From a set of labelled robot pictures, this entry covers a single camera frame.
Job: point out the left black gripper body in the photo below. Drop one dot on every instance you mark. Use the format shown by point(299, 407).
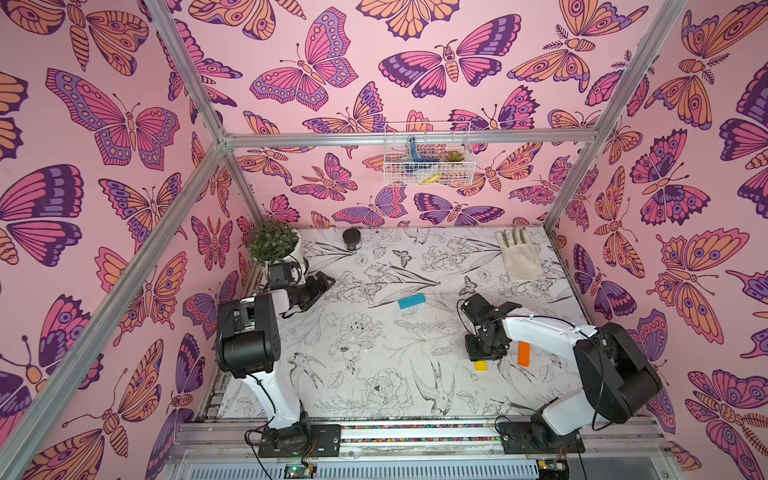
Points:
point(305, 294)

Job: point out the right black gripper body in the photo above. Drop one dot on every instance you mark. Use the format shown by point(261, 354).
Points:
point(483, 339)

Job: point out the orange building block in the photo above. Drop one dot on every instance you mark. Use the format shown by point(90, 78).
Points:
point(523, 356)

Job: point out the blue building block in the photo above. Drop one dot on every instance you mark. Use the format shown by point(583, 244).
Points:
point(411, 301)

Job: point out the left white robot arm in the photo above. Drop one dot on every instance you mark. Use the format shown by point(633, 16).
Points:
point(248, 343)

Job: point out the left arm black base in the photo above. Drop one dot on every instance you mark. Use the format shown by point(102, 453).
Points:
point(300, 441)

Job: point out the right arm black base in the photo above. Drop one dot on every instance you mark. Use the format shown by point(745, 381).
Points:
point(529, 438)

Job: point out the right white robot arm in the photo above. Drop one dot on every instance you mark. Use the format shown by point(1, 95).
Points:
point(616, 377)

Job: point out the small black round object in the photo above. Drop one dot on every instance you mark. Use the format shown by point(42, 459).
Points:
point(352, 239)

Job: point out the potted green plant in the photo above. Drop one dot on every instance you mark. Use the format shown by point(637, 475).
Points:
point(277, 247)

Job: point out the beige work glove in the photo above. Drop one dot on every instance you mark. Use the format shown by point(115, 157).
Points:
point(520, 257)

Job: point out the blue toy in basket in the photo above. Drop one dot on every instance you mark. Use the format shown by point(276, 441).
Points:
point(417, 160)

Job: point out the yellow toy in basket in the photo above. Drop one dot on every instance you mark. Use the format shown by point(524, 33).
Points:
point(429, 178)

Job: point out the green toy in basket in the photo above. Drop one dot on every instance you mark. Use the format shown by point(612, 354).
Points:
point(453, 157)

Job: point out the white wire basket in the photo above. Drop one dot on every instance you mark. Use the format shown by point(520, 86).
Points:
point(430, 143)

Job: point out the aluminium mounting rail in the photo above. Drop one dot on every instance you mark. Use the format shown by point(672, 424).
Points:
point(484, 437)

